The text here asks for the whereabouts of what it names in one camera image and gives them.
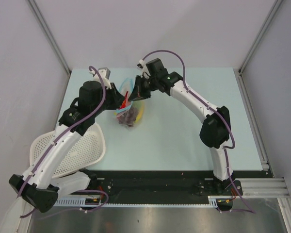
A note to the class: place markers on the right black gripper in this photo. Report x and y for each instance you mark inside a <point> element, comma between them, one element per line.
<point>138,92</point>

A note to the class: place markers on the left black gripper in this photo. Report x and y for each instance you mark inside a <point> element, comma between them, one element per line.
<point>117,98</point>

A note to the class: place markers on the red fake apple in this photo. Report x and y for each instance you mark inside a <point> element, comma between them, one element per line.
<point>126,103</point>

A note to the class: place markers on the clear zip top bag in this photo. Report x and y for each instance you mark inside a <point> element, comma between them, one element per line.
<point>127,85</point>

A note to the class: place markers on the yellow fake banana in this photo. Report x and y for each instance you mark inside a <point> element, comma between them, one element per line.
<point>140,107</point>

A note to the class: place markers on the dark fake grape bunch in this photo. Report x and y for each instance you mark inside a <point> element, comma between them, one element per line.
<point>128,118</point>

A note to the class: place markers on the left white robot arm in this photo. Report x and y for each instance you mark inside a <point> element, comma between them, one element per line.
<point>36,185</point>

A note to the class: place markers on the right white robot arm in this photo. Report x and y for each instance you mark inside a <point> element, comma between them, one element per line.
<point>216,127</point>

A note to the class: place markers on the white perforated plastic basket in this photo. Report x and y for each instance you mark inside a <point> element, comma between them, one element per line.
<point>88,151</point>

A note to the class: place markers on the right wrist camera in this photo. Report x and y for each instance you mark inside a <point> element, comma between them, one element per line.
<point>143,68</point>

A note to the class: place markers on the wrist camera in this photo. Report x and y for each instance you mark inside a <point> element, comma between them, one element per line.
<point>143,68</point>
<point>105,74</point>

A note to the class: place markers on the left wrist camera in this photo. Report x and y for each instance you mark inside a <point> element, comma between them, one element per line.
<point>105,74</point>

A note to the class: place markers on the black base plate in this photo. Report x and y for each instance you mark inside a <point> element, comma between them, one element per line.
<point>161,187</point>

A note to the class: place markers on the left aluminium corner post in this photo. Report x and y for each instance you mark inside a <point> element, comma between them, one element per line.
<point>37,13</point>

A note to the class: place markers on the aluminium corner post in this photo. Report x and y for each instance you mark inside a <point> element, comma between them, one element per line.
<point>37,13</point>
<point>261,34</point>

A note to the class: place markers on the white slotted cable duct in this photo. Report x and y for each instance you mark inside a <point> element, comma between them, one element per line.
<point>89,202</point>

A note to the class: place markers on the right aluminium corner post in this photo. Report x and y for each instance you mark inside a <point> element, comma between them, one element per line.
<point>261,34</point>

